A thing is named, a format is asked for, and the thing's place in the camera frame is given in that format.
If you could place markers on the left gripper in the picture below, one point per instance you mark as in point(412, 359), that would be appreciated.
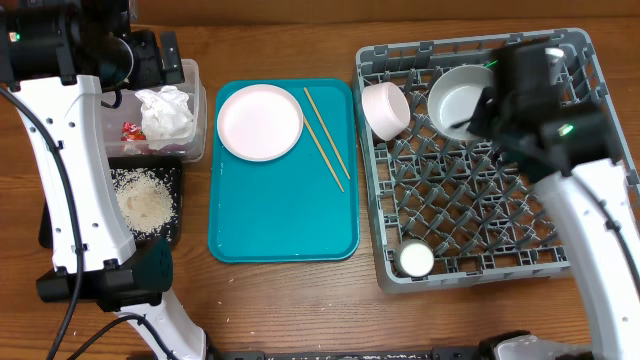
point(152, 74)

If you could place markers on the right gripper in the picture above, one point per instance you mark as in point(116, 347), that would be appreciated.
point(482, 121)

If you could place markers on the grey bowl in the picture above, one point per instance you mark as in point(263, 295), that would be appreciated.
point(453, 98)

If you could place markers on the white napkin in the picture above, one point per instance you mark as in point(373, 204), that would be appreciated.
point(165, 117)

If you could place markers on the red snack wrapper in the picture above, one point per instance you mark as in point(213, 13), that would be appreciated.
point(132, 132)

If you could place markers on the pink bowl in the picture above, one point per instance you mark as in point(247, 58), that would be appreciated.
point(386, 110)

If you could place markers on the white plate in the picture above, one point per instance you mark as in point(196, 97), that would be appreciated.
point(260, 123)

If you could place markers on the white cup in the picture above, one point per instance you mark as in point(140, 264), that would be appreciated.
point(414, 258)

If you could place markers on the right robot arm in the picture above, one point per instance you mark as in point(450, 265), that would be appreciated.
point(572, 156)

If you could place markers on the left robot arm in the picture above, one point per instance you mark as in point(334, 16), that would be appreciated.
point(57, 60)

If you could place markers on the clear plastic bin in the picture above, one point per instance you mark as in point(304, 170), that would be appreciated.
point(129, 111)

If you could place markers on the grey dish rack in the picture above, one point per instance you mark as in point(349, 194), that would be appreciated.
point(478, 215)

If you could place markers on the black tray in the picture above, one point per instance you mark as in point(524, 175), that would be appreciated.
point(170, 170)

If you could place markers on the rice pile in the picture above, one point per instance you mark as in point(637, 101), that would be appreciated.
point(144, 199)

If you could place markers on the upper wooden chopstick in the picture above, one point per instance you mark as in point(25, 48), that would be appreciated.
point(327, 133)

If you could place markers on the teal serving tray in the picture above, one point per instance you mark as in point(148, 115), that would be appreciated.
point(290, 209)

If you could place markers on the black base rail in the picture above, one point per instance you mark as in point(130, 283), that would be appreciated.
point(513, 345)

